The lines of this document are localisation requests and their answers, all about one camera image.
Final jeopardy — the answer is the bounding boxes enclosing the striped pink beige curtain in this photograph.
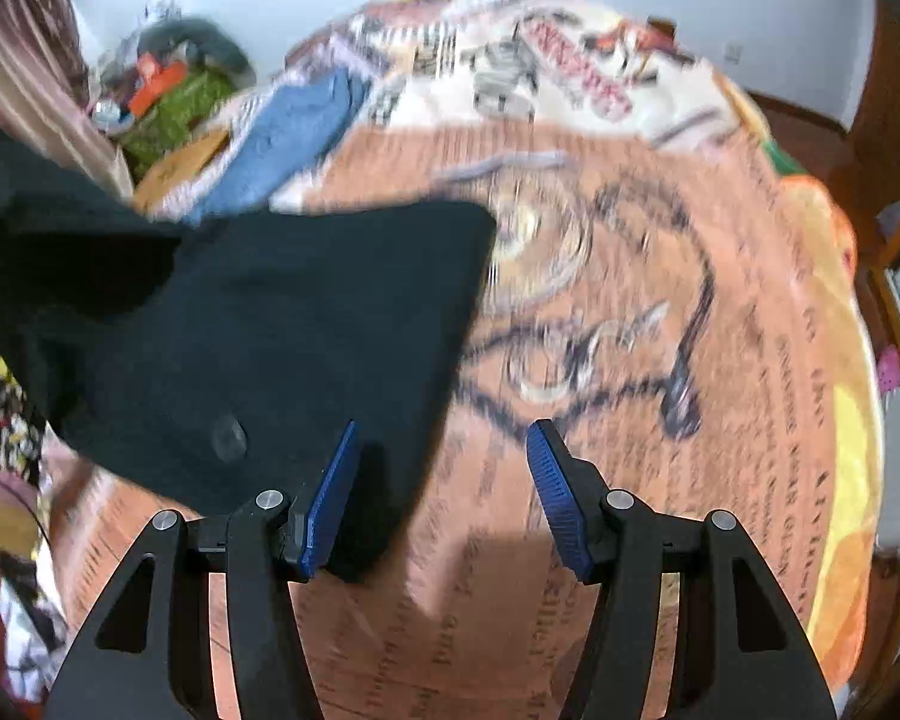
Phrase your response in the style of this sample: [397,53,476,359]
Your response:
[0,0,134,205]

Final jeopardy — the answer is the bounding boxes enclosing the grey plush toy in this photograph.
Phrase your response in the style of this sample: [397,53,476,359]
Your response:
[139,13,257,85]

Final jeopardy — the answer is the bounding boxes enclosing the orange box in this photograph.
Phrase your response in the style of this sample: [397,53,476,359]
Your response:
[127,56,190,115]

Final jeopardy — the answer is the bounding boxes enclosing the black pants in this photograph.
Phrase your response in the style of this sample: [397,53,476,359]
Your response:
[0,127,500,582]

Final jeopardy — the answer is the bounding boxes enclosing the newspaper print blanket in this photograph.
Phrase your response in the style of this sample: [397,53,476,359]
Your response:
[37,0,887,720]

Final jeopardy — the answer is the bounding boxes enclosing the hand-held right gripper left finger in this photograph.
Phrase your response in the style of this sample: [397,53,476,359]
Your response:
[45,420,361,720]

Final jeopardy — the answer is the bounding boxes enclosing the bamboo lap table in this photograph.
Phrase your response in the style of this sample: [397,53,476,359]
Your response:
[131,131,233,215]

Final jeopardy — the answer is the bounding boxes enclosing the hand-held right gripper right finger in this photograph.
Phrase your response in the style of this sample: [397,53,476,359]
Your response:
[526,418,837,720]

